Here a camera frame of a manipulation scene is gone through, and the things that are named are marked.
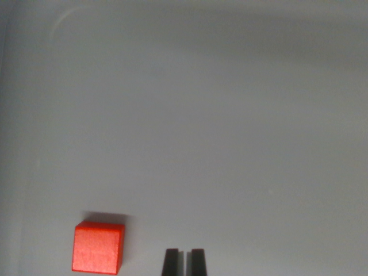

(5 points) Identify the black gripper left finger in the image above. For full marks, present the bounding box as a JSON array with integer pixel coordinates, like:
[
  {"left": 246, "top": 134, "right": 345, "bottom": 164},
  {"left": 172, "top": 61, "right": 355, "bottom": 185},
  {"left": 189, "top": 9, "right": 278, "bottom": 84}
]
[{"left": 162, "top": 248, "right": 185, "bottom": 276}]

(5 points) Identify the red cube block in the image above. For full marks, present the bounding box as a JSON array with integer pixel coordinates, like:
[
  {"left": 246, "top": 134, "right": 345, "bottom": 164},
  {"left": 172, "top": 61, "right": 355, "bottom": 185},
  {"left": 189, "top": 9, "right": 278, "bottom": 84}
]
[{"left": 71, "top": 220, "right": 127, "bottom": 274}]

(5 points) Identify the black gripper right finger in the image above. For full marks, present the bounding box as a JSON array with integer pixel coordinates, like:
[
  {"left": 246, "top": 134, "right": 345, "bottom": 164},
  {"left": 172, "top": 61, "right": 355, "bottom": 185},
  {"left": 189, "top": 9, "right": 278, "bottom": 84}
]
[{"left": 186, "top": 248, "right": 208, "bottom": 276}]

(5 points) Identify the white plastic tray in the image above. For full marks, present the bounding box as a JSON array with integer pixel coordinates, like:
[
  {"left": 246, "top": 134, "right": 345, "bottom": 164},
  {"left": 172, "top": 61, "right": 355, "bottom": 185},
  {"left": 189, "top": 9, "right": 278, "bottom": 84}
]
[{"left": 0, "top": 0, "right": 368, "bottom": 276}]

